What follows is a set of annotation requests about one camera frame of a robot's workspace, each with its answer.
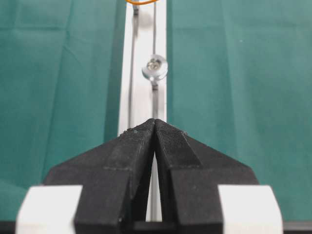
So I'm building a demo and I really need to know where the green table cloth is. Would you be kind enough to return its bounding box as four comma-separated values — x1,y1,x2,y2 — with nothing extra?
0,0,312,220

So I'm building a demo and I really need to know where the silver shaft pulley near left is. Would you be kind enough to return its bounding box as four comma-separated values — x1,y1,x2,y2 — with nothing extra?
142,54,169,82

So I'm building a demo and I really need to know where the aluminium extrusion rail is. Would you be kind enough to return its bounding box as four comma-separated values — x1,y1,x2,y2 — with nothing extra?
118,0,167,222

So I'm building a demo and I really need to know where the orange rubber band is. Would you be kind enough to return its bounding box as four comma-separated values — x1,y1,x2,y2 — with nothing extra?
125,0,158,5

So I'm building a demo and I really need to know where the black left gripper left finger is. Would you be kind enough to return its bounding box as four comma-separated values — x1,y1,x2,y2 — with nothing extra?
43,118,155,234

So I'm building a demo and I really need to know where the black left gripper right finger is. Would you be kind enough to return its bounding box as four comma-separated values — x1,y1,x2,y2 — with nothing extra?
154,119,258,234

